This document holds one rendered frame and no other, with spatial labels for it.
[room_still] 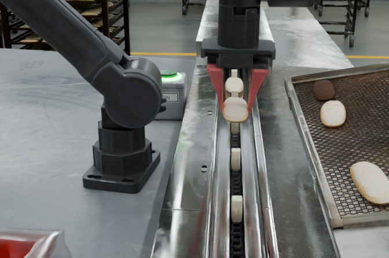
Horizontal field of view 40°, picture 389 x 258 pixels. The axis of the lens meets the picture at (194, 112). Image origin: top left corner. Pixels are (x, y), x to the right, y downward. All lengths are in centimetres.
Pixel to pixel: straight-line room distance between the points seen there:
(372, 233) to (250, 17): 32
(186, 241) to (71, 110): 57
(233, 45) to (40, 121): 47
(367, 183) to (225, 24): 28
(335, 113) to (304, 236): 23
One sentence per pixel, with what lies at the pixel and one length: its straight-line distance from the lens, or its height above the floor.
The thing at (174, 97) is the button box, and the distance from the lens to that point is 100.
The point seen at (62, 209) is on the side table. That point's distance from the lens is 75.
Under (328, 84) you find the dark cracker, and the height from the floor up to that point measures 91.
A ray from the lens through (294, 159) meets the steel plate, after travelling 87.
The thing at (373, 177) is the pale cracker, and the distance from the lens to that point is 65.
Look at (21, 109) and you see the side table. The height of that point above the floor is 82.
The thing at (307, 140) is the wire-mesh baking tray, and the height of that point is 89.
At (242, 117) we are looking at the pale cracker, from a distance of 75.
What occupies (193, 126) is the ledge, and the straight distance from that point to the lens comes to 88.
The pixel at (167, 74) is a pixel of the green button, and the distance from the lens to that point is 101.
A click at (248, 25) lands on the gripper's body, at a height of 105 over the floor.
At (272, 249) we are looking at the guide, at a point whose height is 86.
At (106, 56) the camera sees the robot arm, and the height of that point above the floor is 101.
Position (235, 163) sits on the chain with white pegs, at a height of 85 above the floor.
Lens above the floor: 119
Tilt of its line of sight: 20 degrees down
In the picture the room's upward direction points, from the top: straight up
